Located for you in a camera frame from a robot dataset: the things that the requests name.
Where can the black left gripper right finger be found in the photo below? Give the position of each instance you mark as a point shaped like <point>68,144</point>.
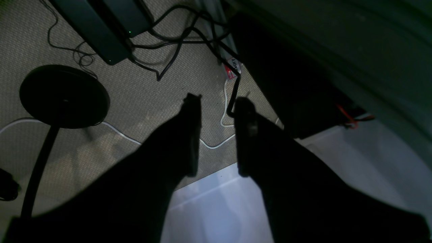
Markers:
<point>305,201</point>

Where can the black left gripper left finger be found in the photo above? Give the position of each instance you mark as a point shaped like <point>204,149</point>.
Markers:
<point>129,202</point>

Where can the black stand pole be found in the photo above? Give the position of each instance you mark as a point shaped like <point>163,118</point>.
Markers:
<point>37,172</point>

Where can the black round stand base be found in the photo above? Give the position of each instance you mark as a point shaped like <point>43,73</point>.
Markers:
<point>64,96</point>

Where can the red white label tag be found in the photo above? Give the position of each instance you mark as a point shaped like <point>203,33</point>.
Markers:
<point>234,63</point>

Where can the black power brick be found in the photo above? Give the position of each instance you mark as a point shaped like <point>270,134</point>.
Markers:
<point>107,25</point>

